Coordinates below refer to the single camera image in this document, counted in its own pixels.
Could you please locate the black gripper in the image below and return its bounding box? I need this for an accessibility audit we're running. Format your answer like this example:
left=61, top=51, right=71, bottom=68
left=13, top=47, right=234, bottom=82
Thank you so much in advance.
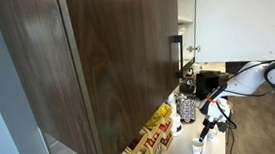
left=196, top=114, right=221, bottom=144

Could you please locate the printed paper cup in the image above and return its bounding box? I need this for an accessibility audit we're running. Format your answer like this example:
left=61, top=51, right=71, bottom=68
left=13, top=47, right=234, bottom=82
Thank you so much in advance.
left=206, top=126, right=219, bottom=141
left=190, top=136, right=206, bottom=154

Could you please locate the brown cupboard door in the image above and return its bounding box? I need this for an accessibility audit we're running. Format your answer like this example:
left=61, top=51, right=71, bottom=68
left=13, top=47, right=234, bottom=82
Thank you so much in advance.
left=65, top=0, right=193, bottom=154

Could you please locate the white open cupboard door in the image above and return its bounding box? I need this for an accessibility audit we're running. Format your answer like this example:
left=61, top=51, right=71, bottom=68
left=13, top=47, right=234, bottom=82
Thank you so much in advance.
left=189, top=0, right=275, bottom=68

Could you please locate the brown wooden cupboard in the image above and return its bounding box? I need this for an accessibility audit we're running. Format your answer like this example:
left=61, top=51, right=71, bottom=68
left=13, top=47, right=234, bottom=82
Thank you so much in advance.
left=0, top=0, right=212, bottom=154

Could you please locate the white round tray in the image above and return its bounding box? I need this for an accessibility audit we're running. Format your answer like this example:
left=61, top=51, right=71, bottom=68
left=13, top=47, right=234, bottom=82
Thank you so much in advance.
left=170, top=122, right=186, bottom=137

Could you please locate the short white lid stack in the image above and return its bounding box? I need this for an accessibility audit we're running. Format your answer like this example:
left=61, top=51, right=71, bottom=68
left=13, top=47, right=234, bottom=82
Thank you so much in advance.
left=171, top=113, right=183, bottom=132

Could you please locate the tall paper cup stack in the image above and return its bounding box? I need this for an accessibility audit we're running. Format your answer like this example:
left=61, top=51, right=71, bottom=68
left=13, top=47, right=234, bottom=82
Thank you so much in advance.
left=165, top=93, right=180, bottom=125

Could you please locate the silver kettle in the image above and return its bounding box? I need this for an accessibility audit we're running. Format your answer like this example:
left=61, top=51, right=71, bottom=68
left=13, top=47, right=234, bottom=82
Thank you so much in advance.
left=178, top=76, right=198, bottom=96

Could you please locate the black coffee machine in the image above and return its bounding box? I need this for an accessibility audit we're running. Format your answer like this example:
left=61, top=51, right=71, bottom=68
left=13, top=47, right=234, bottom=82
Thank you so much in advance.
left=193, top=67, right=232, bottom=101

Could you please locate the wooden packet rack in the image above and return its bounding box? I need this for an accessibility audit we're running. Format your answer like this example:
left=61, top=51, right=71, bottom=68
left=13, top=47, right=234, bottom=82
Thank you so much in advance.
left=103, top=102, right=177, bottom=154

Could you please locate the metal door hinge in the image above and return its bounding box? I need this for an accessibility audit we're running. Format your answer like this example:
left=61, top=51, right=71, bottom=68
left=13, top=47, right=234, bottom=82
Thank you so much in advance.
left=185, top=44, right=203, bottom=54

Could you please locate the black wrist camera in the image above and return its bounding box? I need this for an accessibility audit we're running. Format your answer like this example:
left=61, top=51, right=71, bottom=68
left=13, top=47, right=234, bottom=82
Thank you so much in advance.
left=217, top=120, right=230, bottom=134

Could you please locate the wire coffee pod carousel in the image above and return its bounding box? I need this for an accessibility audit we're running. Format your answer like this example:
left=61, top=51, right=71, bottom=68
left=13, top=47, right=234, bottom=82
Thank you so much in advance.
left=175, top=94, right=199, bottom=125

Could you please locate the black silver door handle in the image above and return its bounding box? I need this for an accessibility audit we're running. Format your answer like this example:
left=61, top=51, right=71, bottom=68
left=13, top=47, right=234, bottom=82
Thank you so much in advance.
left=168, top=34, right=188, bottom=80

